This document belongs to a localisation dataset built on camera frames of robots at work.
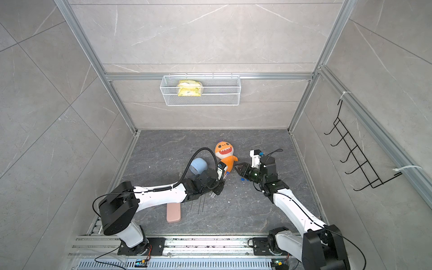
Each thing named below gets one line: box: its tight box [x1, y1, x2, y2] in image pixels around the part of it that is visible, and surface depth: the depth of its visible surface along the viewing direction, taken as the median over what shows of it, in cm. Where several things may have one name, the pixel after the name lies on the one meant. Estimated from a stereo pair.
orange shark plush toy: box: [214, 141, 239, 173], surface depth 102 cm
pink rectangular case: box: [166, 202, 182, 223], surface depth 83 cm
